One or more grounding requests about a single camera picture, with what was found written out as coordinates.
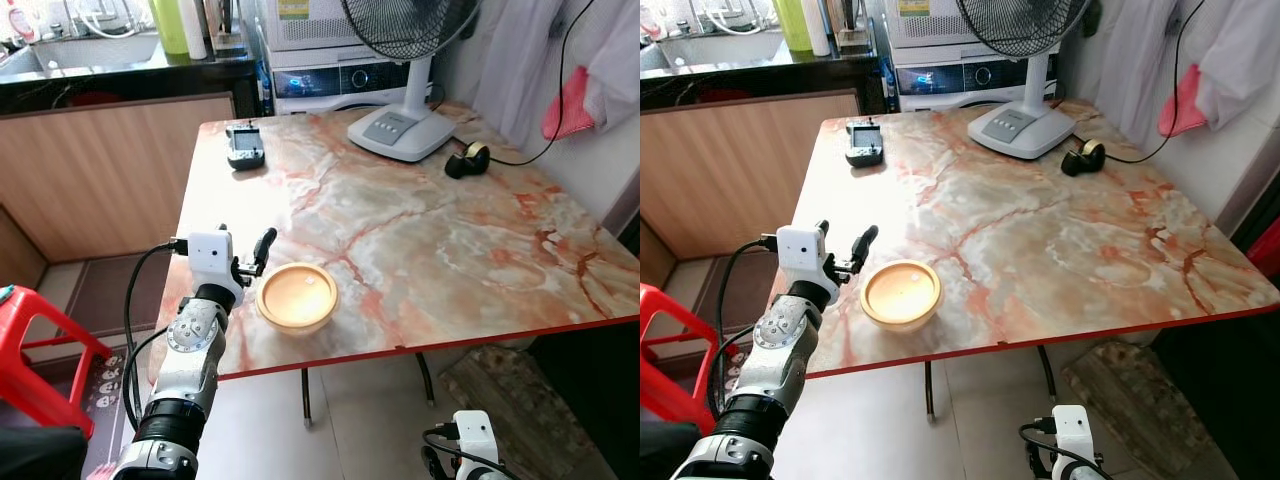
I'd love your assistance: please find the beige lidded bowl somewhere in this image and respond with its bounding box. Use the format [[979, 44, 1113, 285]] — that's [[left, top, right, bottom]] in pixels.
[[860, 260, 943, 333], [255, 262, 339, 336]]

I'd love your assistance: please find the black handheld device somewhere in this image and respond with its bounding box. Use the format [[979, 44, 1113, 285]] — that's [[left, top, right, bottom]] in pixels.
[[225, 122, 267, 171], [845, 118, 886, 168]]

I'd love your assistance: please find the wood panel kitchen cabinet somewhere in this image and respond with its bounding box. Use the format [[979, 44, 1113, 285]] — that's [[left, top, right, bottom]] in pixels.
[[640, 48, 881, 259], [0, 50, 261, 263]]

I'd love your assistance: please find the orange marble pattern table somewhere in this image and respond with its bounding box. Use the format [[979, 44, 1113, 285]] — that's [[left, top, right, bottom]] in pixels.
[[765, 97, 1280, 379], [150, 100, 641, 383]]

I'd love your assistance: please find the white washing machine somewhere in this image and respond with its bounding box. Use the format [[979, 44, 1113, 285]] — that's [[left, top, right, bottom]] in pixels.
[[885, 50, 1061, 111], [265, 55, 441, 113]]

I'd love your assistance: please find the white desk fan black grille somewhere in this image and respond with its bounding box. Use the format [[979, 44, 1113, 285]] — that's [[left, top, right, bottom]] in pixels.
[[340, 0, 483, 163], [955, 0, 1096, 161]]

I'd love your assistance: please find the red plastic stool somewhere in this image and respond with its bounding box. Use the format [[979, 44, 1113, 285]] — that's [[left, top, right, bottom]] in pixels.
[[0, 285, 113, 441], [640, 283, 716, 436]]

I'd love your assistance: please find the grey pink patterned floor mat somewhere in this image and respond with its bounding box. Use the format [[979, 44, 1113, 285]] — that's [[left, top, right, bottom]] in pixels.
[[0, 345, 151, 480]]

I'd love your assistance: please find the wooden knife block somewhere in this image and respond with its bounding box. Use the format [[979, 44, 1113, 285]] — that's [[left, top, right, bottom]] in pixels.
[[830, 0, 871, 51], [205, 0, 246, 56]]

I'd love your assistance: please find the white bottle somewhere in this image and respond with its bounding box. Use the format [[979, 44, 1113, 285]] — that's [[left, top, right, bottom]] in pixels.
[[803, 0, 833, 58], [180, 0, 209, 61]]

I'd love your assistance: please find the metal kitchen sink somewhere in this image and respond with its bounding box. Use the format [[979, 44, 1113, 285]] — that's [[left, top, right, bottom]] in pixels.
[[30, 30, 161, 71], [655, 28, 786, 66]]

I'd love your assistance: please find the green bottle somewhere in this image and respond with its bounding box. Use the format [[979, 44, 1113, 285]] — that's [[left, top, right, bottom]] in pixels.
[[772, 0, 811, 53], [150, 0, 191, 56]]

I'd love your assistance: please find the black tape dispenser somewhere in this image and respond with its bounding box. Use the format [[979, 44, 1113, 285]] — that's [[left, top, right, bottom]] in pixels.
[[445, 142, 491, 181], [1060, 138, 1107, 178]]

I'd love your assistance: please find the white vented appliance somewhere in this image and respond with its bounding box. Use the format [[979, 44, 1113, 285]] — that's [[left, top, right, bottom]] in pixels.
[[255, 0, 371, 51], [880, 0, 986, 49]]

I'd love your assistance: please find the pink cloth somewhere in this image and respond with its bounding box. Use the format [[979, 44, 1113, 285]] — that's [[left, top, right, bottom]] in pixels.
[[542, 65, 597, 141], [1158, 62, 1209, 138]]

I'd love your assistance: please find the brown patterned doormat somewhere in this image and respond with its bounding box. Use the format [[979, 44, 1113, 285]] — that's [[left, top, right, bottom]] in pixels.
[[440, 345, 601, 480], [1060, 340, 1216, 473]]

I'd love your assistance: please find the white hanging garment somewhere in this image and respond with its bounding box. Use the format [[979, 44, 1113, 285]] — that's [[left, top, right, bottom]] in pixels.
[[1095, 0, 1280, 136], [470, 0, 641, 151]]

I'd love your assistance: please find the red bag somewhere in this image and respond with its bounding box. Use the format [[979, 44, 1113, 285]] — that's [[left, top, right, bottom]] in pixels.
[[1245, 215, 1280, 283]]

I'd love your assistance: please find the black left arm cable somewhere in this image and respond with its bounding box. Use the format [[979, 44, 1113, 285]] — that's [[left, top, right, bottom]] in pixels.
[[710, 235, 779, 416], [122, 238, 191, 431]]

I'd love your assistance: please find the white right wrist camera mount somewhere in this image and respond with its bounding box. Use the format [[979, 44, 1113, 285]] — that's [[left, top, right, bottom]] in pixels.
[[1050, 404, 1093, 480], [452, 410, 499, 480]]

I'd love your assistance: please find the black fan power cable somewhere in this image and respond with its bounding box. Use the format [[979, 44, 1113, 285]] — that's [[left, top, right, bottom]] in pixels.
[[470, 0, 596, 169], [1075, 0, 1206, 166]]

